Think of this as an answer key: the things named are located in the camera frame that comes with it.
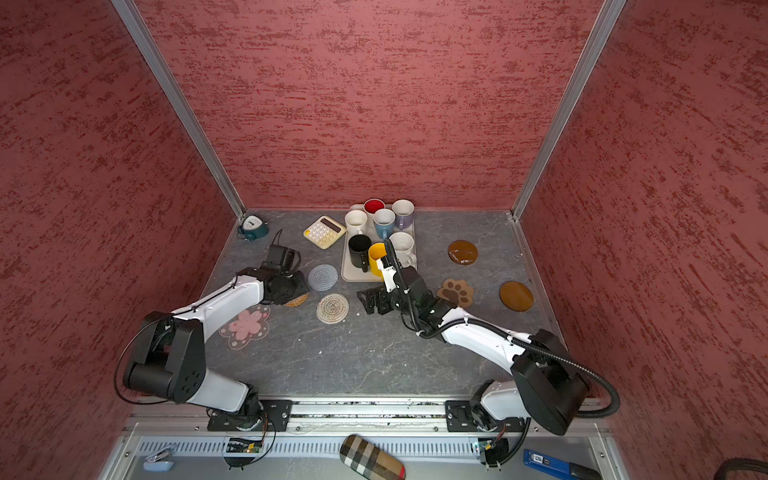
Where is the woven rattan coaster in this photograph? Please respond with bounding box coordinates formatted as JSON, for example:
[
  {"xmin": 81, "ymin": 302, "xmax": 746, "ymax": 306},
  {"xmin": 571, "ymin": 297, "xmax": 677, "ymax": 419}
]
[{"xmin": 285, "ymin": 293, "xmax": 309, "ymax": 308}]

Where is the black mug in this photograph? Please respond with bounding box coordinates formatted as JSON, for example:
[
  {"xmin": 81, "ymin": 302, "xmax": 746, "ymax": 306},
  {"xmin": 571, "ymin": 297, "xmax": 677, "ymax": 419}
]
[{"xmin": 347, "ymin": 234, "xmax": 372, "ymax": 272}]

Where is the grey knitted coaster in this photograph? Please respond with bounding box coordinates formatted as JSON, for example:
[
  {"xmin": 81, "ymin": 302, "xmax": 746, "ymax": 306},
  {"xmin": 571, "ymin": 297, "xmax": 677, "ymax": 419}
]
[{"xmin": 307, "ymin": 264, "xmax": 339, "ymax": 292}]

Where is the pink flower coaster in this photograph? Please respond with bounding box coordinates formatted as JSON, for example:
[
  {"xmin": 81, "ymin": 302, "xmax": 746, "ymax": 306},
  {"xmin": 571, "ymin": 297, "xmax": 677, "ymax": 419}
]
[{"xmin": 218, "ymin": 305, "xmax": 271, "ymax": 350}]

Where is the multicolour woven coaster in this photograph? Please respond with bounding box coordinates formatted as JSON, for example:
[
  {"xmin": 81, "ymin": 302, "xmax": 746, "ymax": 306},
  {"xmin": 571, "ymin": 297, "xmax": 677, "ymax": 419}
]
[{"xmin": 316, "ymin": 293, "xmax": 349, "ymax": 325}]

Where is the paw shaped cork coaster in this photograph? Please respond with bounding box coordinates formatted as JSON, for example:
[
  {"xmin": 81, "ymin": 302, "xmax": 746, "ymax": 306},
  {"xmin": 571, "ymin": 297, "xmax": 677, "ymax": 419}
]
[{"xmin": 436, "ymin": 279, "xmax": 474, "ymax": 308}]

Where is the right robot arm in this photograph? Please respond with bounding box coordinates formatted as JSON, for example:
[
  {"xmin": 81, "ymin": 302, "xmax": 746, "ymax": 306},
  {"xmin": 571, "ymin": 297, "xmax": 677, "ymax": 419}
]
[{"xmin": 364, "ymin": 240, "xmax": 588, "ymax": 436}]

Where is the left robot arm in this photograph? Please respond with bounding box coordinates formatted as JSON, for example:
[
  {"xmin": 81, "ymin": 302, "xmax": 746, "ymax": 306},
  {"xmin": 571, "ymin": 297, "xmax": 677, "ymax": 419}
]
[{"xmin": 122, "ymin": 268, "xmax": 309, "ymax": 416}]

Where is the dark brown glossy coaster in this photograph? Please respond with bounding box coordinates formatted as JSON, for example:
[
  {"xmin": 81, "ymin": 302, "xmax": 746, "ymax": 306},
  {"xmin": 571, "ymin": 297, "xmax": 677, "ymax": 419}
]
[{"xmin": 448, "ymin": 240, "xmax": 479, "ymax": 266}]

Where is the brown round coaster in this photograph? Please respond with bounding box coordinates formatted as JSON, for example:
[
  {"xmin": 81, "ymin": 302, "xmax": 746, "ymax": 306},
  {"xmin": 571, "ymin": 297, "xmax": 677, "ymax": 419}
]
[{"xmin": 499, "ymin": 281, "xmax": 534, "ymax": 312}]

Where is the yellow mug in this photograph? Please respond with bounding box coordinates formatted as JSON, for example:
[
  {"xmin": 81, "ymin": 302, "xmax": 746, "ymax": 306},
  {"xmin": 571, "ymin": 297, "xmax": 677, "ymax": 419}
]
[{"xmin": 368, "ymin": 242, "xmax": 387, "ymax": 278}]

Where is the white speckled mug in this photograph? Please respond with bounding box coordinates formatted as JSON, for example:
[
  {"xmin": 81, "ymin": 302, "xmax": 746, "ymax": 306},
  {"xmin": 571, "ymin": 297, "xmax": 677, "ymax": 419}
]
[{"xmin": 389, "ymin": 232, "xmax": 417, "ymax": 267}]

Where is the beige serving tray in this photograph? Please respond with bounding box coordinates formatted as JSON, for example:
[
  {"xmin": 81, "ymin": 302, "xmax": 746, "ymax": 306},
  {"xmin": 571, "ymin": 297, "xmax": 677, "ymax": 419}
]
[{"xmin": 341, "ymin": 204, "xmax": 416, "ymax": 282}]

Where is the blue mug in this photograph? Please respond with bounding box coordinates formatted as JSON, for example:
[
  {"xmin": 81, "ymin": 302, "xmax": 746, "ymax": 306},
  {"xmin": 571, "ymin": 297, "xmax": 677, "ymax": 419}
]
[{"xmin": 373, "ymin": 208, "xmax": 396, "ymax": 240}]

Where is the lilac mug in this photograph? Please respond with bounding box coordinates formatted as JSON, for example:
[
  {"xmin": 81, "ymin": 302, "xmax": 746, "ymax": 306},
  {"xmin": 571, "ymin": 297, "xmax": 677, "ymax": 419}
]
[{"xmin": 391, "ymin": 199, "xmax": 415, "ymax": 230}]

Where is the red inside mug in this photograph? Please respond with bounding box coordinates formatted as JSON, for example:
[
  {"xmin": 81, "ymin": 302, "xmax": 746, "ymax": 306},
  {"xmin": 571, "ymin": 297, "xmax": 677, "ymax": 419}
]
[{"xmin": 363, "ymin": 198, "xmax": 386, "ymax": 215}]

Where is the teal kitchen timer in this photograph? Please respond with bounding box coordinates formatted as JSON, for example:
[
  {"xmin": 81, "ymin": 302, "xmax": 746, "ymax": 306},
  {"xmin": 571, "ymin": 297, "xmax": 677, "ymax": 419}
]
[{"xmin": 237, "ymin": 214, "xmax": 269, "ymax": 241}]

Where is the yellow calculator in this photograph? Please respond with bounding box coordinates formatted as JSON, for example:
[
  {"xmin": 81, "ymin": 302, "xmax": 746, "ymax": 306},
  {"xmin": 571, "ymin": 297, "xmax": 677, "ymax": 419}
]
[{"xmin": 303, "ymin": 216, "xmax": 347, "ymax": 250}]

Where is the plaid glasses case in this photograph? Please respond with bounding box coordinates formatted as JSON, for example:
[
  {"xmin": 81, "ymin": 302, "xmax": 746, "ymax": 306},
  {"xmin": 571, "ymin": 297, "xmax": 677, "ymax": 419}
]
[{"xmin": 339, "ymin": 435, "xmax": 406, "ymax": 480}]

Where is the small stapler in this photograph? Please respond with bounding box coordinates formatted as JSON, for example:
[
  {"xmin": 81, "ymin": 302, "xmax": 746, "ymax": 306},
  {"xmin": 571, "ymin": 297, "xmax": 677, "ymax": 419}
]
[{"xmin": 142, "ymin": 446, "xmax": 175, "ymax": 473}]

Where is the blue tool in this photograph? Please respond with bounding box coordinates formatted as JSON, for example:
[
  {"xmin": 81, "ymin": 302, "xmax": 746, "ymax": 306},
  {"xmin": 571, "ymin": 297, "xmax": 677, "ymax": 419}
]
[{"xmin": 523, "ymin": 449, "xmax": 603, "ymax": 480}]

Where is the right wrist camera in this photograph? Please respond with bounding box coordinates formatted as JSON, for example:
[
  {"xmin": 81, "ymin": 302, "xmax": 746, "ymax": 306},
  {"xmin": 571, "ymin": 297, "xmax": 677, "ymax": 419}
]
[{"xmin": 382, "ymin": 265, "xmax": 398, "ymax": 293}]

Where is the aluminium front rail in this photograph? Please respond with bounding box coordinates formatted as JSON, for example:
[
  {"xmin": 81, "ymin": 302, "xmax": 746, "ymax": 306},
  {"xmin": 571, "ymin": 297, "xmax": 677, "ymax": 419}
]
[{"xmin": 122, "ymin": 394, "xmax": 607, "ymax": 437}]

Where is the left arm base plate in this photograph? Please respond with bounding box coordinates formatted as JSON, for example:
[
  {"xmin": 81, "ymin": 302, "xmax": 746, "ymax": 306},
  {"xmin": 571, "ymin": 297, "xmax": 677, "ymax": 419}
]
[{"xmin": 206, "ymin": 399, "xmax": 294, "ymax": 434}]

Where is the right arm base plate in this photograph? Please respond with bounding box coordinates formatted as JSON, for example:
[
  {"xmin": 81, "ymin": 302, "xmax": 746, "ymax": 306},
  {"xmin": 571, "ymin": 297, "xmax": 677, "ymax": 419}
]
[{"xmin": 444, "ymin": 400, "xmax": 525, "ymax": 434}]

